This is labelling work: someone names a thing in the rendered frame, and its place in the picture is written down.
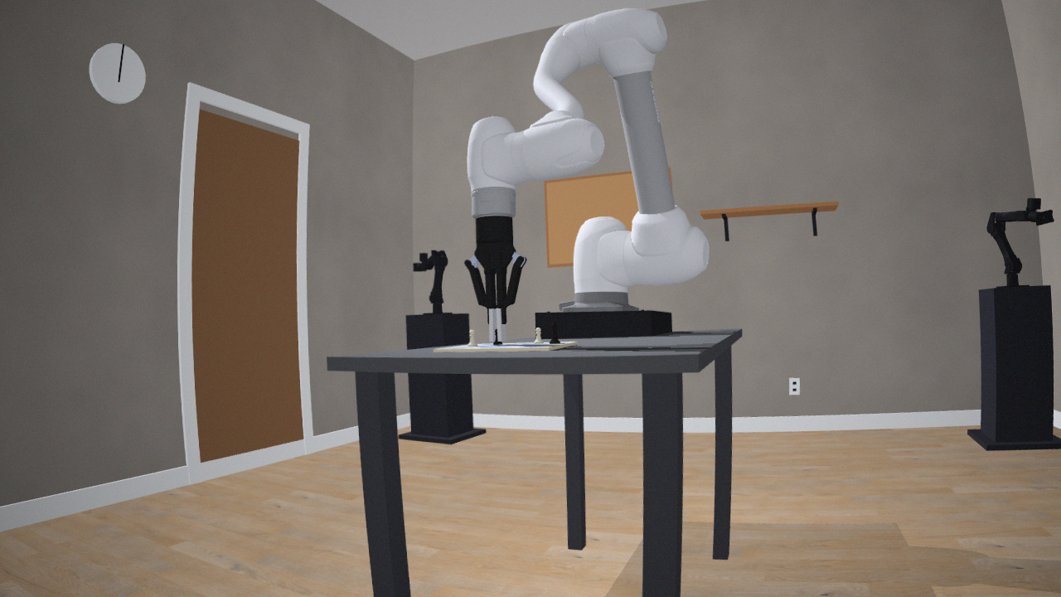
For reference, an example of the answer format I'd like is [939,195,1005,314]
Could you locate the blue and cream chessboard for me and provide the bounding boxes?
[434,343,578,352]

